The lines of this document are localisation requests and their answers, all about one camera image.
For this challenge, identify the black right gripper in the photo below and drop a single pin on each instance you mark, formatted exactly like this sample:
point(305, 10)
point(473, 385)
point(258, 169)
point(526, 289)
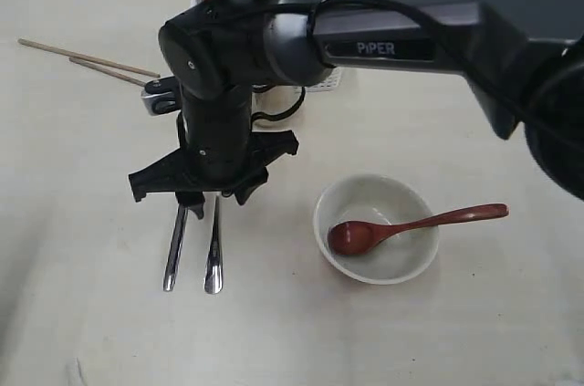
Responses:
point(231, 164)

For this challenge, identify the steel cup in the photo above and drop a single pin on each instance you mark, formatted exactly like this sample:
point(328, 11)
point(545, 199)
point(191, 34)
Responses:
point(273, 102)

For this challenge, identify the steel table knife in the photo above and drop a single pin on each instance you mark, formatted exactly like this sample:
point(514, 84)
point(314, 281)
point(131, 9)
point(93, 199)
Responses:
point(175, 249)

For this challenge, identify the steel fork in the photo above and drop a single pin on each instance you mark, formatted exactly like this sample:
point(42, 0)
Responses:
point(214, 274)

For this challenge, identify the white perforated plastic basket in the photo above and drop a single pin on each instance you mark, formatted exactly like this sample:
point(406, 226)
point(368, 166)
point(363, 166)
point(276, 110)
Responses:
point(329, 84)

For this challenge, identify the wooden chopstick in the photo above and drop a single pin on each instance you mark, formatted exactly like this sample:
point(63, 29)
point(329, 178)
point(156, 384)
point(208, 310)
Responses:
point(106, 71)
point(88, 58)

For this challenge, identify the brown wooden spoon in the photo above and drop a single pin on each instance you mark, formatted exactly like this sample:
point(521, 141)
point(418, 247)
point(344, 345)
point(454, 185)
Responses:
point(353, 238)

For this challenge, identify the grey ceramic bowl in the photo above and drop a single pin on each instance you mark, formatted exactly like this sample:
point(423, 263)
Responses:
point(381, 200)

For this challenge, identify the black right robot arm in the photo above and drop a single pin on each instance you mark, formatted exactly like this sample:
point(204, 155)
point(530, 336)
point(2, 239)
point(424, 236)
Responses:
point(523, 60)

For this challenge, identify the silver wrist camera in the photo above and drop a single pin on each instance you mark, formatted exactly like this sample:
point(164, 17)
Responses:
point(161, 96)

